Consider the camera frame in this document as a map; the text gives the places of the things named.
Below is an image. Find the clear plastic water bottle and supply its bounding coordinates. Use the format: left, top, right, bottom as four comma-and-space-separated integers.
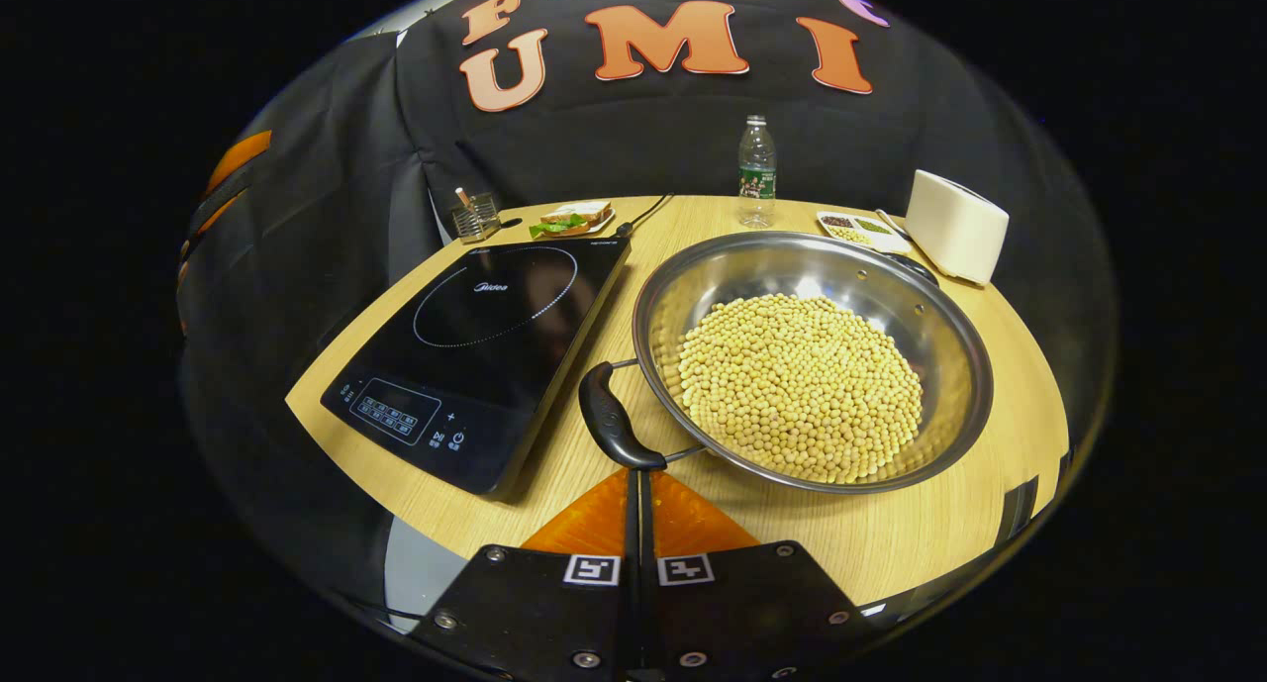
737, 115, 779, 231

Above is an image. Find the pile of soybeans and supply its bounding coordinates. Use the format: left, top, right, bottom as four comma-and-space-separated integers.
676, 293, 926, 486

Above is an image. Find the black cooktop power cable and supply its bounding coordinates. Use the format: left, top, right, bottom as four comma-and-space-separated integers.
615, 194, 676, 239

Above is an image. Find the white divided dish of beans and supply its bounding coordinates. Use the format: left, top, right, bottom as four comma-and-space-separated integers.
817, 210, 913, 256

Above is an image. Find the sandwich with lettuce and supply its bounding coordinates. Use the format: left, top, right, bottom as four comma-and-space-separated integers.
529, 200, 613, 240

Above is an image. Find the stainless steel pot black handle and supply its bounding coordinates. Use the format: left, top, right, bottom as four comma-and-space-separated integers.
578, 231, 996, 496

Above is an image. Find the small white plate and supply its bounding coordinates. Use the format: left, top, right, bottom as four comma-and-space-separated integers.
554, 207, 618, 238

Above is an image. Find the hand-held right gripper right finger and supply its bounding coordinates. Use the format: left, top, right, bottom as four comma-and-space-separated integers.
640, 469, 873, 682

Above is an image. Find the black induction cooktop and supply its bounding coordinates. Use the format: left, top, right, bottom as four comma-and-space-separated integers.
320, 237, 634, 499

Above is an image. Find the white toaster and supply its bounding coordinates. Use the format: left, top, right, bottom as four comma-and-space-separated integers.
904, 169, 1012, 288

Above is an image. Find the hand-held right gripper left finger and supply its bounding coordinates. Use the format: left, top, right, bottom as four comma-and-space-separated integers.
410, 468, 640, 682

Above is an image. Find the black backdrop cloth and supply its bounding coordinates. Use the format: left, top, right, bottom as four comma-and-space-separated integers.
178, 0, 1120, 396

